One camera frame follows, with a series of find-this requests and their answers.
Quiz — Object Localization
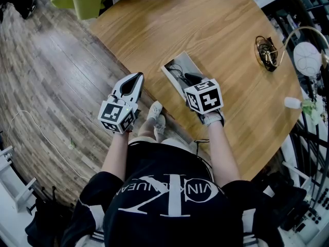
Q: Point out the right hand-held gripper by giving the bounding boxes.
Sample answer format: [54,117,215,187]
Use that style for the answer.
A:
[179,72,224,115]

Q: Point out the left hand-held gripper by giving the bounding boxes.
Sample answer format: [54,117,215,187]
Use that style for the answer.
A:
[97,73,144,134]

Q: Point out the person's left forearm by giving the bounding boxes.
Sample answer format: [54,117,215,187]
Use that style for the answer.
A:
[101,131,131,181]

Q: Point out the person's right forearm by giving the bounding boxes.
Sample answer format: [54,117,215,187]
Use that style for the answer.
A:
[207,122,241,188]

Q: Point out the person's left shoe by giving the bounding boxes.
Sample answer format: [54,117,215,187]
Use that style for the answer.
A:
[147,100,163,121]

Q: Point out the person's shoe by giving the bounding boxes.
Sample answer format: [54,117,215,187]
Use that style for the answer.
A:
[153,114,167,136]
[147,100,163,121]

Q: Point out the white wristband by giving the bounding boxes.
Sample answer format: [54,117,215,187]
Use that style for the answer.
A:
[202,111,225,127]

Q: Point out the person's left leg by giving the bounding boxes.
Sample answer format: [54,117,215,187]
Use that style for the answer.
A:
[137,118,156,138]

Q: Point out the person's right shoe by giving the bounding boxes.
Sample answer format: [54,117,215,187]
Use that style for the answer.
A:
[153,114,167,136]

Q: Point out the person's white shorts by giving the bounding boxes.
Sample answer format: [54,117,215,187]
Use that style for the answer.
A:
[127,136,197,154]

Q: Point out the white vase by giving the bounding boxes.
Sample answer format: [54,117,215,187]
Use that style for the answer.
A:
[284,96,303,110]

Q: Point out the gold lamp with white globe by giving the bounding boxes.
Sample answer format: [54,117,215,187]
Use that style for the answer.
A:
[254,26,329,77]

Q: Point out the white and green flowers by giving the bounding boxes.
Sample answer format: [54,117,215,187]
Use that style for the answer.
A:
[302,97,325,126]

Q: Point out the wooden curved table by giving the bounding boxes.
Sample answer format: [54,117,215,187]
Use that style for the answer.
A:
[246,0,329,190]

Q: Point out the person's black printed t-shirt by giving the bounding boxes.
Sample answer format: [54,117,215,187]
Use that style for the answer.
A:
[60,142,270,247]

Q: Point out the black chair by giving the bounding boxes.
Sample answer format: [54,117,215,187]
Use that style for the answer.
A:
[24,185,76,247]

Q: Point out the black bag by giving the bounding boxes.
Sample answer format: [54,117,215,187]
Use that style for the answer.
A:
[251,172,308,232]

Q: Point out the white device with black knobs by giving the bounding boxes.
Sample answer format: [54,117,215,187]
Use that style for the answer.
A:
[280,202,329,244]

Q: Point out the thin black cable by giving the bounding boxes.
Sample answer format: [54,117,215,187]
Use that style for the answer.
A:
[194,138,214,175]

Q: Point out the white floor cable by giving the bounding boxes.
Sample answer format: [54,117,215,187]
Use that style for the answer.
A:
[7,110,90,181]

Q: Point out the white metal frame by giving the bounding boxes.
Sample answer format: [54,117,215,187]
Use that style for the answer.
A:
[0,145,37,213]

